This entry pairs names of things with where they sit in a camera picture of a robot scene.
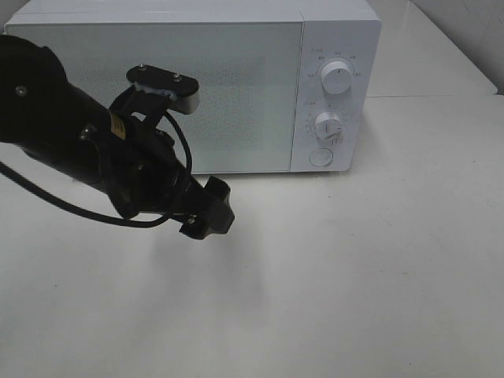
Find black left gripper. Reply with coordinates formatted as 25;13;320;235
80;88;235;240

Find white timer knob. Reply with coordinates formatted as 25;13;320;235
313;112;343;142

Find white microwave door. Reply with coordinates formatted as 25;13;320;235
6;23;302;173

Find upper white power knob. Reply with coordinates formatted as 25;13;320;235
320;58;354;95

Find white microwave oven body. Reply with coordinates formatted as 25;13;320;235
4;1;381;172

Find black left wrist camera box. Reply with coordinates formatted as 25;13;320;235
126;65;199;115

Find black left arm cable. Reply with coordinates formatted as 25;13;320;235
0;112;193;228

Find round white door button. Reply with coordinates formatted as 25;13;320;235
309;148;333;168

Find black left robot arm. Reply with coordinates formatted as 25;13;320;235
1;35;235;239

